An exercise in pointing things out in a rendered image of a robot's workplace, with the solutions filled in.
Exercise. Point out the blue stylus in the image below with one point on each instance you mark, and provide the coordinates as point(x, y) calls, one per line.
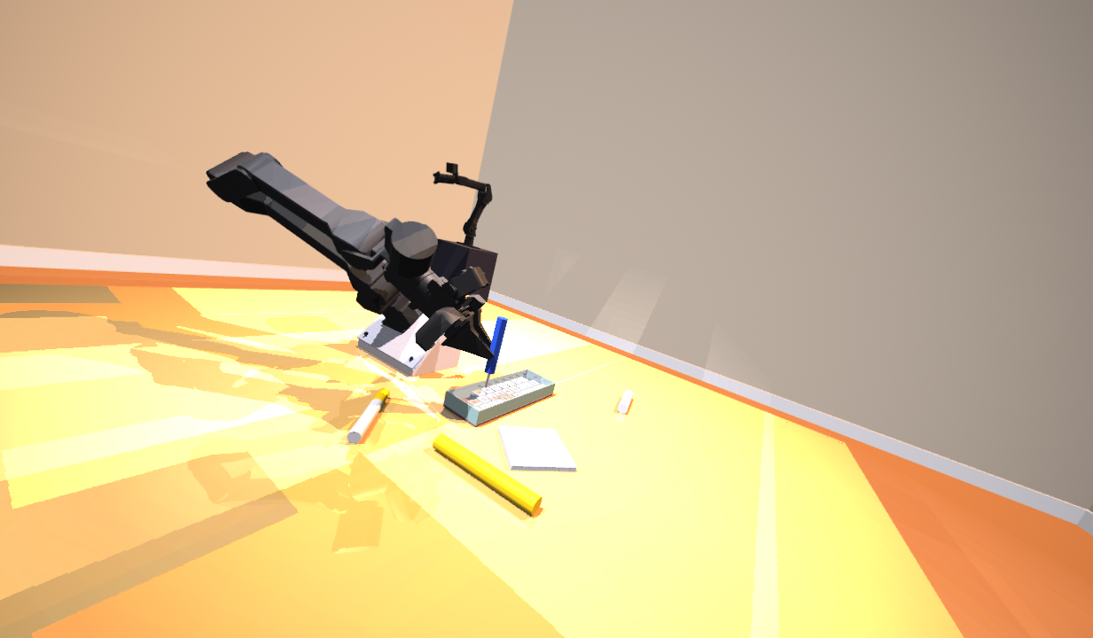
point(495, 346)

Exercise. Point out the white keyboard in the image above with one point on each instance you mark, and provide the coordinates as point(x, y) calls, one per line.
point(478, 405)

